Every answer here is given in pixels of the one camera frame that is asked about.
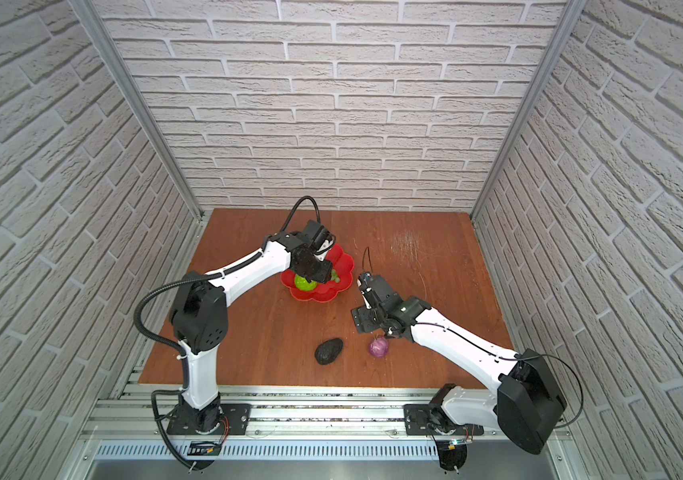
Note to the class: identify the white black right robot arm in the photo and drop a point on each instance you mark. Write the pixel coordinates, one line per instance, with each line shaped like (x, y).
(524, 401)

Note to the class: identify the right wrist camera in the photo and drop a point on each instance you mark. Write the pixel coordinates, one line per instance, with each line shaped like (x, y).
(364, 284)

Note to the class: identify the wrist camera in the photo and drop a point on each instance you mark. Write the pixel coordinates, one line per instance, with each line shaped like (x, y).
(317, 234)
(364, 284)

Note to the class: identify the dark fake avocado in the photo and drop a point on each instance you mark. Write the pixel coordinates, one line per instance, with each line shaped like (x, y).
(328, 351)

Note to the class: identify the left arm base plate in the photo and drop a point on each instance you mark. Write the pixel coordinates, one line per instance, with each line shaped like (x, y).
(212, 420)

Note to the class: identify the aluminium corner post right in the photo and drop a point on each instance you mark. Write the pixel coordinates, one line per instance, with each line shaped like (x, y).
(566, 24)

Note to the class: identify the aluminium corner post left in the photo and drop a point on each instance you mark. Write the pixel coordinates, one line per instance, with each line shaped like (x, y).
(104, 43)

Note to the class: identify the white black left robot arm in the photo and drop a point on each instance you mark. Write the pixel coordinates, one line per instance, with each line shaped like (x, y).
(200, 313)

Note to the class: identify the aluminium corner post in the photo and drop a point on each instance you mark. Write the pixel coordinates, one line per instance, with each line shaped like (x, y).
(566, 24)
(104, 43)

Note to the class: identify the red flower-shaped fruit bowl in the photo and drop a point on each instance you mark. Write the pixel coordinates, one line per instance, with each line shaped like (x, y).
(325, 293)

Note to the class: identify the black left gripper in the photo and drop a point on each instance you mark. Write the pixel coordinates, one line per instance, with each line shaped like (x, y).
(325, 276)

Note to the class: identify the green bumpy fake fruit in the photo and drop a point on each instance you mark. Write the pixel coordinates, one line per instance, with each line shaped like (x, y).
(304, 285)

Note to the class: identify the white slotted vent strip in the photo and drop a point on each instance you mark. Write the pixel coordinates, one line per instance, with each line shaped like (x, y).
(273, 450)

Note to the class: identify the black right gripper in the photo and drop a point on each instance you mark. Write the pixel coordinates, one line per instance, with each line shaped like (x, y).
(363, 319)

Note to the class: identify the purple fake fig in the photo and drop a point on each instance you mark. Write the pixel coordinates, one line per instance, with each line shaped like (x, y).
(379, 347)

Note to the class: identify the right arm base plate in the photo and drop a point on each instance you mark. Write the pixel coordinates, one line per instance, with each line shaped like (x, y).
(427, 420)

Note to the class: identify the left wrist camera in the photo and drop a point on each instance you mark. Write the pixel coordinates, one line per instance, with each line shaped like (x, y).
(317, 234)

